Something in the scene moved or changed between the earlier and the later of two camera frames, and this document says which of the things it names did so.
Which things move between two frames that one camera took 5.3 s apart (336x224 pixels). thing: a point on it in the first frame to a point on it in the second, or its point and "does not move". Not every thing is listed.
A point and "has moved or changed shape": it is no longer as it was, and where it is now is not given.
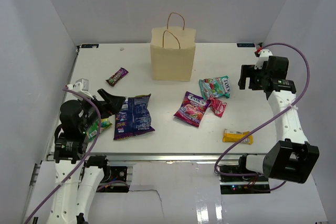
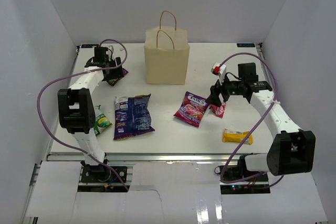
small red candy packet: x=217 y=106 does not move
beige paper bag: x=172 y=50 has moved or changed shape
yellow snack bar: x=229 y=137 does not move
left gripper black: x=113 y=103 to x=117 y=72
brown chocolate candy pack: x=122 y=72 does not move
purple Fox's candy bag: x=193 y=108 does not move
